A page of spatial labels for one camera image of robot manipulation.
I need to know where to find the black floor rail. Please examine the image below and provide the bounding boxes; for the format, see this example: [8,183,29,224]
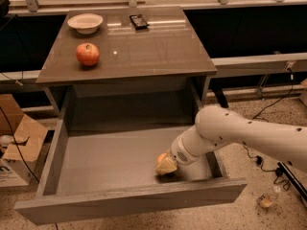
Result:
[277,162,307,208]

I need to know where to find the white bowl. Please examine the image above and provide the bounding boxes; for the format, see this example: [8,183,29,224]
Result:
[67,13,103,35]

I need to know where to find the open grey top drawer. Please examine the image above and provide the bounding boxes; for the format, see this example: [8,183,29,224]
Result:
[13,83,248,226]

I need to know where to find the clear plastic bottle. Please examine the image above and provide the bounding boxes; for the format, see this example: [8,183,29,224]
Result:
[258,185,281,208]

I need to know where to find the black cable on left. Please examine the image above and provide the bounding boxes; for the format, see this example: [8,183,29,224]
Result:
[0,105,40,184]

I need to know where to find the grey cabinet with counter top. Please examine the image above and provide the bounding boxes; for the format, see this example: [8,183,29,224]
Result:
[36,7,217,133]

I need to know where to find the black power adapter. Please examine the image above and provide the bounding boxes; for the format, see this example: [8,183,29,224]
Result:
[256,156,263,166]

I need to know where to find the black rectangular device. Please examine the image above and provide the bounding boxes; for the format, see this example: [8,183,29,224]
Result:
[130,14,148,30]

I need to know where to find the red apple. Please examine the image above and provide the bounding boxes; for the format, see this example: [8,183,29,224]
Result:
[75,43,100,66]

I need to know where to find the cardboard box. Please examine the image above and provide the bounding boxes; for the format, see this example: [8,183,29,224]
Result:
[0,94,48,187]

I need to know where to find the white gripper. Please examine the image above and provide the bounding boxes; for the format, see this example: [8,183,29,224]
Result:
[155,134,201,176]

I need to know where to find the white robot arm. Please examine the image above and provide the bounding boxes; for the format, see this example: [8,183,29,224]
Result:
[156,105,307,175]

